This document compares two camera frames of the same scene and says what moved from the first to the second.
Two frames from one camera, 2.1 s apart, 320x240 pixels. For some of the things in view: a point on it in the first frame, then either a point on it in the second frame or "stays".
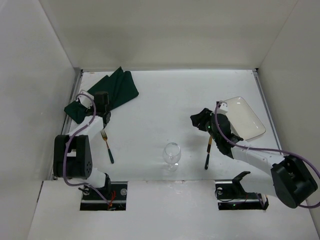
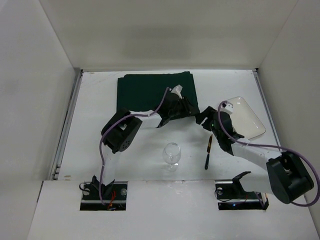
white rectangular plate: [243, 121] stays
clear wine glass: [171, 153] stays
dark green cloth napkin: [120, 87] -> [143, 92]
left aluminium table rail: [68, 121] stays
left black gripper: [106, 117] -> [184, 106]
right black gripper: [200, 120] stays
